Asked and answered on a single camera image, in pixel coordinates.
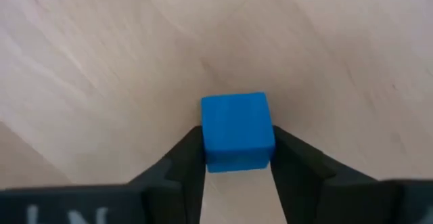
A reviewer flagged small blue cube block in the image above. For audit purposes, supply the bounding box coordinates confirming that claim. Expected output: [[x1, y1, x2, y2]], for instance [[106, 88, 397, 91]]
[[200, 91, 276, 174]]

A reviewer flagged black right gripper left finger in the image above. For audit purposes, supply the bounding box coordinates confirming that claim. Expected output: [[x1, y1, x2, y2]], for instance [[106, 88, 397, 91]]
[[0, 125, 207, 224]]

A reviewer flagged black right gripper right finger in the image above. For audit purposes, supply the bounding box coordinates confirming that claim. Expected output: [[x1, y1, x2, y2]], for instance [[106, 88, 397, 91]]
[[270, 125, 433, 224]]

